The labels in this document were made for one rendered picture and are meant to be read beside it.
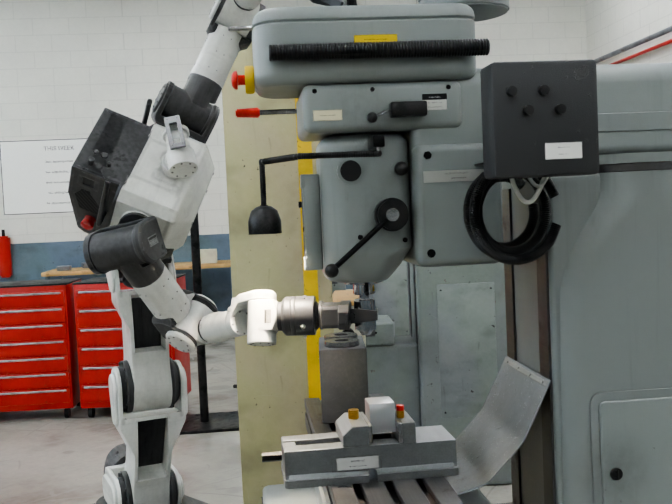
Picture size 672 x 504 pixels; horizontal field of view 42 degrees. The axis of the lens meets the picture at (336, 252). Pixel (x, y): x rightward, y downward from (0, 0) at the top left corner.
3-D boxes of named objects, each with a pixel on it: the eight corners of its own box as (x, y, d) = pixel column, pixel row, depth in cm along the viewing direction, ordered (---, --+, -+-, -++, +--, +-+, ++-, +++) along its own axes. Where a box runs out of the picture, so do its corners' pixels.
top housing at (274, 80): (255, 84, 176) (251, 5, 175) (254, 101, 202) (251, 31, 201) (482, 77, 180) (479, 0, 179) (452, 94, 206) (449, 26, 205)
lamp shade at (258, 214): (243, 234, 189) (241, 206, 188) (272, 232, 192) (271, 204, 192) (257, 234, 183) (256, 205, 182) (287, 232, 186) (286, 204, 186)
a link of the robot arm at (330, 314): (347, 297, 187) (292, 298, 188) (349, 341, 188) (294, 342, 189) (351, 291, 200) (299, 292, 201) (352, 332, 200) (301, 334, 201)
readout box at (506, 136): (496, 178, 156) (492, 60, 155) (483, 179, 165) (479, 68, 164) (603, 173, 158) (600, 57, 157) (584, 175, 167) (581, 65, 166)
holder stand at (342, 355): (321, 423, 218) (318, 345, 217) (321, 404, 240) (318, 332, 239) (369, 421, 218) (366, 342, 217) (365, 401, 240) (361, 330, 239)
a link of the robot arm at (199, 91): (176, 71, 224) (154, 118, 222) (184, 65, 216) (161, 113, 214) (216, 93, 229) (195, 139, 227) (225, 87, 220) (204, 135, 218)
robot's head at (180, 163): (165, 184, 200) (171, 161, 193) (157, 148, 204) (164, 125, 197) (192, 183, 203) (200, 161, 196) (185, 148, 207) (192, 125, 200)
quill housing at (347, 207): (327, 286, 182) (320, 133, 180) (319, 278, 202) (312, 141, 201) (416, 281, 184) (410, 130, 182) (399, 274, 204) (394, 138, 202)
